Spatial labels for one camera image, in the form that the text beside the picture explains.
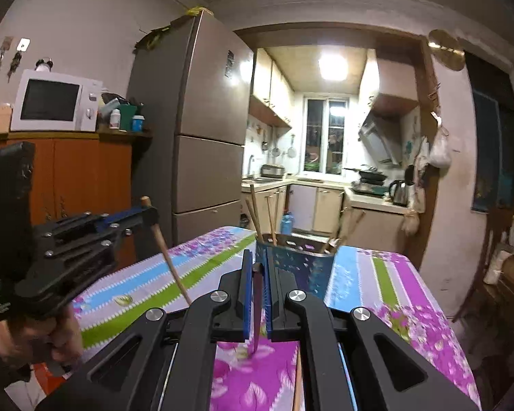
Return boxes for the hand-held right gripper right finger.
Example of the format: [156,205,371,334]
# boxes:
[263,261,480,411]

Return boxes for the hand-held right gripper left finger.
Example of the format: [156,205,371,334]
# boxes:
[34,248,258,411]

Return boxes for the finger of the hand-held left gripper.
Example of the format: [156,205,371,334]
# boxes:
[28,228,134,302]
[33,205,160,241]

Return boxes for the single wooden chopstick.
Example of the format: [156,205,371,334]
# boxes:
[250,263,263,356]
[140,196,193,306]
[292,349,304,411]

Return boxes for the blue perforated metal utensil holder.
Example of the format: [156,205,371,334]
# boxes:
[256,233,336,306]

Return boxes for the group of wooden chopsticks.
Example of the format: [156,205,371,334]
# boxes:
[244,183,366,253]

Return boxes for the person's left hand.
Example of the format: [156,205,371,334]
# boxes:
[0,303,85,370]

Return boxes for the orange wooden cabinet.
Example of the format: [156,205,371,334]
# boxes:
[0,130,154,283]

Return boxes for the green container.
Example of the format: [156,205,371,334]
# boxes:
[119,103,138,130]

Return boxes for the beige lower kitchen cabinets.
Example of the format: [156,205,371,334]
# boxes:
[241,178,408,251]

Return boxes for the beige kitchen cabinets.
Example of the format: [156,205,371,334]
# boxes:
[241,178,408,251]
[249,48,293,128]

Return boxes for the white microwave oven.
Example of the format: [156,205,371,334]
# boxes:
[10,68,103,133]

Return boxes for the floral striped tablecloth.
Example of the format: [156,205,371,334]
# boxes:
[71,226,482,411]

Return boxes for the bronze refrigerator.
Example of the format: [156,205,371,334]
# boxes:
[126,9,255,262]

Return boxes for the hanging keys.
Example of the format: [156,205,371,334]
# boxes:
[0,51,23,82]

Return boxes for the green gas stove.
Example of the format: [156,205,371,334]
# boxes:
[351,181,390,195]

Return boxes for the black wok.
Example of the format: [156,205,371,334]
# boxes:
[343,166,388,182]

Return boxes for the steel electric kettle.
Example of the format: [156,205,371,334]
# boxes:
[388,179,415,206]

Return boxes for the hanging cloth bags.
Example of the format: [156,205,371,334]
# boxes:
[400,139,431,235]

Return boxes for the kitchen window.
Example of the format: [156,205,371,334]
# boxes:
[301,95,351,176]

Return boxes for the yellow green cloth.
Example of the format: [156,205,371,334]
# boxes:
[134,6,211,53]

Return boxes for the beige upper kitchen cabinets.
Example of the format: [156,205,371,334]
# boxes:
[249,48,293,128]

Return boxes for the steel range hood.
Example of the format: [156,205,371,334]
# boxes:
[358,112,404,166]

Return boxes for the wooden chair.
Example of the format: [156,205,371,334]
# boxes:
[452,227,514,324]

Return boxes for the white hanging plastic bag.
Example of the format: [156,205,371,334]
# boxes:
[427,113,452,169]

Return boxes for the square ceiling light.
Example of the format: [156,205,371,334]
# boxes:
[318,50,350,81]

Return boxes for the beige cabinet above range hood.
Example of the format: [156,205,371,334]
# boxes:
[367,48,421,119]

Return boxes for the dark window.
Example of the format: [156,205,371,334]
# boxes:
[465,50,514,214]

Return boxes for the round gold wall plate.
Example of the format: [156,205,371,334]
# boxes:
[427,29,465,71]

